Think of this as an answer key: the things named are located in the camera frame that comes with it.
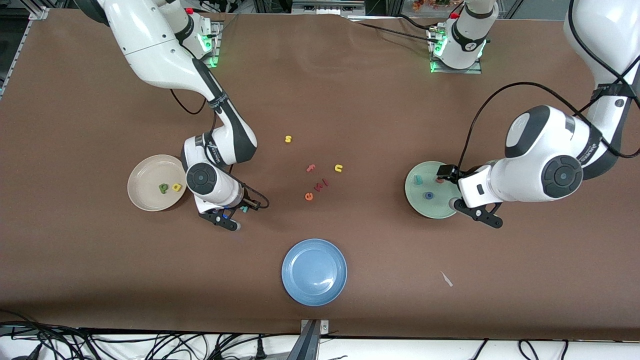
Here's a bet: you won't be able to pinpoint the black cable on table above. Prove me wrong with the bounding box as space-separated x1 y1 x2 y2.
350 14 443 46

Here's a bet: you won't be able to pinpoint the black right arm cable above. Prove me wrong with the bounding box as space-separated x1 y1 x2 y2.
169 87 271 211

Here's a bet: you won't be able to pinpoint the blue plate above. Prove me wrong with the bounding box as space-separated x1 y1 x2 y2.
281 238 348 307

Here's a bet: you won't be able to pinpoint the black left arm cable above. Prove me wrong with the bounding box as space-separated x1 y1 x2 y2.
460 0 640 168

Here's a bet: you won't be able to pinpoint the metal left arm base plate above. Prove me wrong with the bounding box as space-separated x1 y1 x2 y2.
429 27 483 75

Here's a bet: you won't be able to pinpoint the light green plate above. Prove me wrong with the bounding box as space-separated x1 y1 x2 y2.
404 161 463 220

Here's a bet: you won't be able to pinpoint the beige brown plate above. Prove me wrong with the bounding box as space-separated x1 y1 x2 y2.
127 154 189 212

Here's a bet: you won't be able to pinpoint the brown table cover sheet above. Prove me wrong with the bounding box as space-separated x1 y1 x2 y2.
0 9 640 342

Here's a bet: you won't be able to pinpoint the black tangled floor cables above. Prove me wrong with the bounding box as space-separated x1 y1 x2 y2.
0 310 301 360

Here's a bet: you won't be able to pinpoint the aluminium frame corner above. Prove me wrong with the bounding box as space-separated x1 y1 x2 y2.
0 0 51 98

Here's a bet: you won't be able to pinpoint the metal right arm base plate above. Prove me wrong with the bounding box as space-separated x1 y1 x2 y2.
197 20 222 68

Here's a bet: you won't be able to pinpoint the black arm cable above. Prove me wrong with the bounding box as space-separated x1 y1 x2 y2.
460 0 640 168
169 87 271 211

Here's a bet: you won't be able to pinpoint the grey equipment box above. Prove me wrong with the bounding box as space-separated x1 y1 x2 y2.
291 0 367 17

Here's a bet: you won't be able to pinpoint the metal camera pole bracket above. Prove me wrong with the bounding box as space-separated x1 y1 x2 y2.
300 319 330 360

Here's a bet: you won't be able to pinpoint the orange flower decoration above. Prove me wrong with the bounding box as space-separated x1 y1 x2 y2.
411 0 451 12

